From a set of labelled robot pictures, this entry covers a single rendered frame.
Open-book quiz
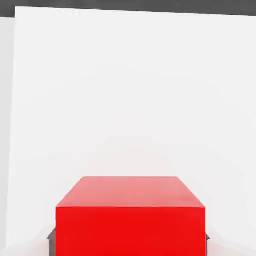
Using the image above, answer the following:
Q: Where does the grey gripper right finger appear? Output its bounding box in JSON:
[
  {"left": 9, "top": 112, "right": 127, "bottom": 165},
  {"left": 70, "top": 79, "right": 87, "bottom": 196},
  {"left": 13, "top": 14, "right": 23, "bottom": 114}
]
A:
[{"left": 205, "top": 227, "right": 256, "bottom": 256}]

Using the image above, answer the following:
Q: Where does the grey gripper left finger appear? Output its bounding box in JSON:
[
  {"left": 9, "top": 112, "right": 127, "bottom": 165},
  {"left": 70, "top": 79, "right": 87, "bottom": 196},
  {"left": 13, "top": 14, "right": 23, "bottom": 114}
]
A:
[{"left": 0, "top": 227, "right": 57, "bottom": 256}]

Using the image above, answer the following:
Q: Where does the small red cube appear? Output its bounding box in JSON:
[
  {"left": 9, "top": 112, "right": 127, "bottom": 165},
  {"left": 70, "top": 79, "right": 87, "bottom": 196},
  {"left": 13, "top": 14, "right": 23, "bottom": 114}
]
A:
[{"left": 55, "top": 176, "right": 207, "bottom": 256}]

